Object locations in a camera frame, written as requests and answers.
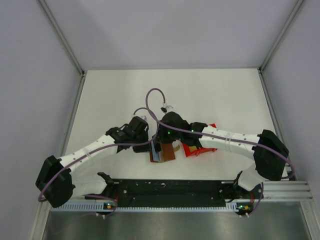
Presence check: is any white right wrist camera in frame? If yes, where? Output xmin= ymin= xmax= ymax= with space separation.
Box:
xmin=160 ymin=102 xmax=174 ymax=114

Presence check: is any grey slotted cable duct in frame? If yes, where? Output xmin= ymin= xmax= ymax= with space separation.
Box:
xmin=62 ymin=201 xmax=253 ymax=213

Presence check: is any red plastic bin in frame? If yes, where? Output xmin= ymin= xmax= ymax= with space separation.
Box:
xmin=182 ymin=122 xmax=218 ymax=158

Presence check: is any steel sheet panel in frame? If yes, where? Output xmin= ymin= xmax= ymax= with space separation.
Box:
xmin=43 ymin=202 xmax=311 ymax=240

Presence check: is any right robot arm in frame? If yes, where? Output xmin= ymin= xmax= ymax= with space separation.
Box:
xmin=157 ymin=111 xmax=289 ymax=198

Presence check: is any aluminium frame rail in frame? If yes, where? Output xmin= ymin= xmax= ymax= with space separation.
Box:
xmin=36 ymin=0 xmax=85 ymax=77

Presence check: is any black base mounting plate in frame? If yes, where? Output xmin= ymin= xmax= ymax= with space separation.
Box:
xmin=100 ymin=179 xmax=262 ymax=208

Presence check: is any brown leather card holder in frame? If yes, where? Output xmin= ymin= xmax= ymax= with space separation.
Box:
xmin=149 ymin=142 xmax=181 ymax=163

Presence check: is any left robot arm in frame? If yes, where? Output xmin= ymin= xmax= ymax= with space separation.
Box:
xmin=35 ymin=116 xmax=149 ymax=208

